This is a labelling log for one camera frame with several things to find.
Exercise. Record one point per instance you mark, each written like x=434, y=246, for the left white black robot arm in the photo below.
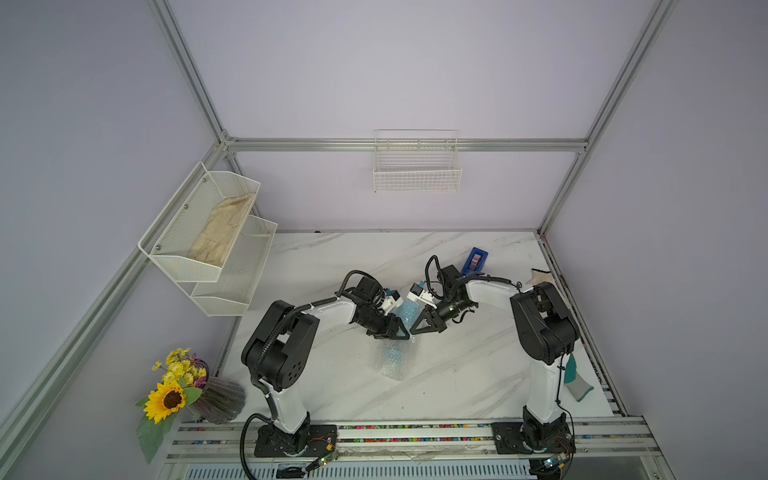
x=278, y=351

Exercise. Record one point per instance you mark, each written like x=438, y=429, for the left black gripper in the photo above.
x=392, y=327

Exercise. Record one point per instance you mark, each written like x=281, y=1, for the aluminium front rail frame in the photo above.
x=601, y=448

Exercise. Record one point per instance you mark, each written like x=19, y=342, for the white cotton work glove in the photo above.
x=541, y=276

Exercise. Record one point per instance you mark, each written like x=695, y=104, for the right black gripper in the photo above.
x=434, y=321

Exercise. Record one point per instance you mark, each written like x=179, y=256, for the clear bubble wrap sheet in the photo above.
x=387, y=368

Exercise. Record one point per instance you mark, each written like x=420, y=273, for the beige glove in shelf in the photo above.
x=214, y=243

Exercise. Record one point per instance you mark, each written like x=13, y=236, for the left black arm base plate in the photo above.
x=311, y=440

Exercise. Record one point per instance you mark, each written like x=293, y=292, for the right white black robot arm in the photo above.
x=546, y=332

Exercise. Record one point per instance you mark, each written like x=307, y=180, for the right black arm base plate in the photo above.
x=530, y=437

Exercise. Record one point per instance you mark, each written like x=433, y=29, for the artificial sunflower bouquet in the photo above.
x=181, y=385

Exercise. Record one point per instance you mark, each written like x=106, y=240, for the green rubber glove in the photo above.
x=570, y=372

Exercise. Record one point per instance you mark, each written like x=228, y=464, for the blue tape dispenser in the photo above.
x=475, y=261

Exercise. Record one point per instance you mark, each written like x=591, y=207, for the white wire wall basket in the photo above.
x=416, y=161

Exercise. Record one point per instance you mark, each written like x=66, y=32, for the white two-tier mesh shelf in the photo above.
x=216, y=291

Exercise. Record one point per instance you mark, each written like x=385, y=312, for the blue plastic wine glass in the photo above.
x=409, y=311

